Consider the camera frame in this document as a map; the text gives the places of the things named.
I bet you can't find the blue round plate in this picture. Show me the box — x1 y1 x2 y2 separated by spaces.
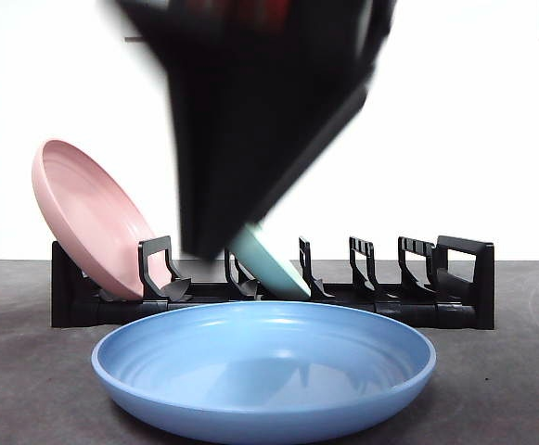
91 300 437 445

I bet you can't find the black plastic dish rack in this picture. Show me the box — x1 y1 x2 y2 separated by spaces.
50 235 496 331

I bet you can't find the pink round plate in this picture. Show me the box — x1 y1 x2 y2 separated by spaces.
31 138 173 301

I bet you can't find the green round plate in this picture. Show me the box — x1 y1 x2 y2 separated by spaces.
228 222 312 299

